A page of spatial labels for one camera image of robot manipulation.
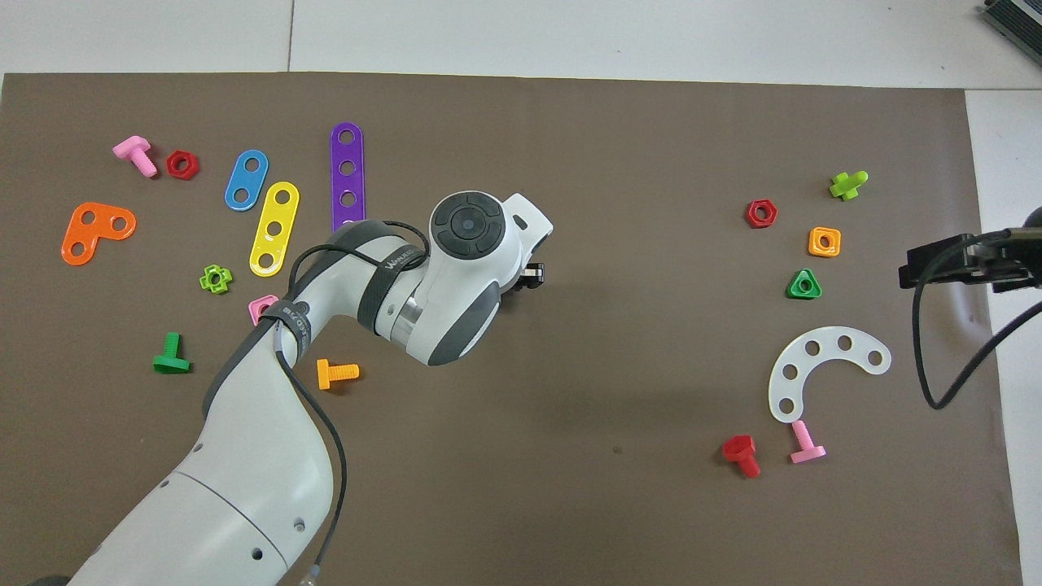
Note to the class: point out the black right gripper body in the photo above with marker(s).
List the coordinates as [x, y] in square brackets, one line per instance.
[1013, 259]

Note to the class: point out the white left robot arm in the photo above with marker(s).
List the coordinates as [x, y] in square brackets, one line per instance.
[244, 456]

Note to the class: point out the lime cross-head screw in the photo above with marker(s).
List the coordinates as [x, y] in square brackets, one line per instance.
[847, 187]

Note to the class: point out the orange square nut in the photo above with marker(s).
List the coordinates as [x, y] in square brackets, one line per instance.
[814, 250]

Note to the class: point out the white curved five-hole plate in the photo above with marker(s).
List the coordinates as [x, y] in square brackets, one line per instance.
[828, 343]

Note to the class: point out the brown table mat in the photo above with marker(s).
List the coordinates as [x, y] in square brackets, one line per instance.
[570, 407]

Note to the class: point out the green triangle nut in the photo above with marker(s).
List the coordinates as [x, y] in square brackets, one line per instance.
[794, 293]

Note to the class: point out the red hexagon nut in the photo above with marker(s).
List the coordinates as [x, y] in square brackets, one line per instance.
[193, 171]
[771, 218]

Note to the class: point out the purple four-hole plate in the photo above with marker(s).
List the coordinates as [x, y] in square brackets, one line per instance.
[348, 153]

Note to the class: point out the pink plastic screw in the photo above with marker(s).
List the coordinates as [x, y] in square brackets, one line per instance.
[134, 150]
[806, 448]

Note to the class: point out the orange plastic screw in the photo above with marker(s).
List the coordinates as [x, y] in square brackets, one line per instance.
[326, 374]

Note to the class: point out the black ribbed device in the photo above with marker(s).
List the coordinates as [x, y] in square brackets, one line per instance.
[1017, 16]

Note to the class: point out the yellow three-hole plate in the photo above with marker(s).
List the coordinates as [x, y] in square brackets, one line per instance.
[279, 213]

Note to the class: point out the red plastic screw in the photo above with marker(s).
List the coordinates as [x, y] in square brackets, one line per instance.
[739, 448]

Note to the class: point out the pink square nut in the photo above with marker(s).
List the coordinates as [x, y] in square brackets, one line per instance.
[256, 313]

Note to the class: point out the blue two-hole plate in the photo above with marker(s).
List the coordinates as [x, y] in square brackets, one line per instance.
[247, 180]

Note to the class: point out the lime cross nut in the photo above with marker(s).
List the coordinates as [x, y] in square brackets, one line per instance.
[225, 278]

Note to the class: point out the green plastic screw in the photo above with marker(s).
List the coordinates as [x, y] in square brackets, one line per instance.
[171, 362]

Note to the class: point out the orange heart-shaped plate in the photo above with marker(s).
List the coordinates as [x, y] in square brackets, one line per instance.
[98, 236]

